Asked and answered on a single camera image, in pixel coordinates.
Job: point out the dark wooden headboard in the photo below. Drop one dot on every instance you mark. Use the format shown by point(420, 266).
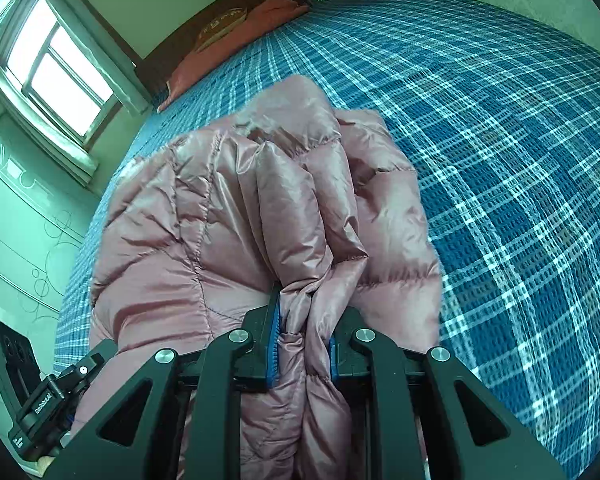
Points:
point(180, 40)

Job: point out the wardrobe with circle-patterned doors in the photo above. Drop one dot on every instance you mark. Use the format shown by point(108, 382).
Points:
point(20, 235)

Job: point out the pale window curtain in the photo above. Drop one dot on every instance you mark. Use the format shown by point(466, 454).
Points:
point(110, 70)

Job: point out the red pillow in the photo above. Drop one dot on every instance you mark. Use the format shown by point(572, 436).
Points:
point(265, 15)

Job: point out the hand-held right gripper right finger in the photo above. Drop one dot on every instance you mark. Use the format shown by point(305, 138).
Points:
point(333, 360)

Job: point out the bed with blue plaid sheet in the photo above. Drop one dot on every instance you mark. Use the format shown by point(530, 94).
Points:
point(505, 160)

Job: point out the window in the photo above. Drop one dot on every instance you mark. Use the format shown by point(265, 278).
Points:
point(65, 75)

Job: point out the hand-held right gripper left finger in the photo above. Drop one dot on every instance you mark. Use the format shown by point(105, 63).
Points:
point(274, 350)

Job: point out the brown printed cushion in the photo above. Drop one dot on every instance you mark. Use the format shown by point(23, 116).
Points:
point(220, 27)

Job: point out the pink quilted down jacket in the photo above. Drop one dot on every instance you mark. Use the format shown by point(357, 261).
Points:
point(205, 220)

